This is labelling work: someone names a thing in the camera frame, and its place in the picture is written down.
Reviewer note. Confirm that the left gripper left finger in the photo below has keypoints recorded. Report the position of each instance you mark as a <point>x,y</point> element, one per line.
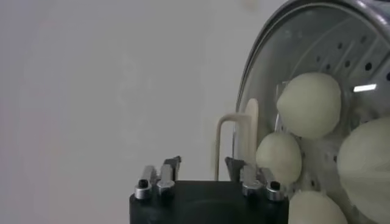
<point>166,179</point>

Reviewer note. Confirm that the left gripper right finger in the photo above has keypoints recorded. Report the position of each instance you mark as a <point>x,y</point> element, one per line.
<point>250,178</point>

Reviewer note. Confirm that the white steamed baozi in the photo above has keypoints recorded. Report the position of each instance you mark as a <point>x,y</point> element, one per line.
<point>278,155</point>
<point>365,170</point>
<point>317,210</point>
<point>309,105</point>

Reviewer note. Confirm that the perforated steel steamer basket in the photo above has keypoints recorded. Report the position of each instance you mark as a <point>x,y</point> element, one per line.
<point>335,54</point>

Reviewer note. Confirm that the round glass pot lid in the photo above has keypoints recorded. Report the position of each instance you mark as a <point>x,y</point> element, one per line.
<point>252,128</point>

